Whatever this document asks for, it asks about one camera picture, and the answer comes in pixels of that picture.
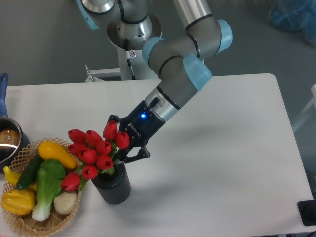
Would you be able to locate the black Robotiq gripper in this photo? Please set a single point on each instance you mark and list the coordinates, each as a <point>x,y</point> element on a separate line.
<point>143,124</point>

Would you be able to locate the red tulip bouquet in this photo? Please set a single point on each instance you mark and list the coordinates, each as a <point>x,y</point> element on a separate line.
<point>96,153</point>

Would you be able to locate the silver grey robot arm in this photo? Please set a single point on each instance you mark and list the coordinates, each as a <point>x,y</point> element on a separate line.
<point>178,63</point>

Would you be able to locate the dark grey ribbed vase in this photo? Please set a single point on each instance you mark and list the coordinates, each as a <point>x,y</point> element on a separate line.
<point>113,189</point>

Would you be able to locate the yellow squash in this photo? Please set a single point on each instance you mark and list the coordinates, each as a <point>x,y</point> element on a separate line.
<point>51,150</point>

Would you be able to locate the green bok choy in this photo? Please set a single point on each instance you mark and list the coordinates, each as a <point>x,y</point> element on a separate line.
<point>49,177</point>

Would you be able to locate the white garlic bulb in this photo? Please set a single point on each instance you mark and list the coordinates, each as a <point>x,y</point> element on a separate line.
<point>65,202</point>

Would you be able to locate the dark green cucumber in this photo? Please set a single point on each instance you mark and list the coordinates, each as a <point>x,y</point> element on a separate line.
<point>29,174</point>

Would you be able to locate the yellow bell pepper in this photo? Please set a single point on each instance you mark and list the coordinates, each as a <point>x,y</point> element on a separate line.
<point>19,202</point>

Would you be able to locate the woven wicker basket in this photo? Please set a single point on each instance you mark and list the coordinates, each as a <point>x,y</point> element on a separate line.
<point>26,226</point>

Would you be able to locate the black device at table edge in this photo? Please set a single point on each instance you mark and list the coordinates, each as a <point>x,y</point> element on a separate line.
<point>307,210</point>

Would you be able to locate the blue handled saucepan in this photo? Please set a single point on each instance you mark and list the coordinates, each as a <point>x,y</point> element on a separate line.
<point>12,137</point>

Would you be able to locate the white frame at right edge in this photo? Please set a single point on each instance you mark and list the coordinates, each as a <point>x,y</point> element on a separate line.
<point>307,111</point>

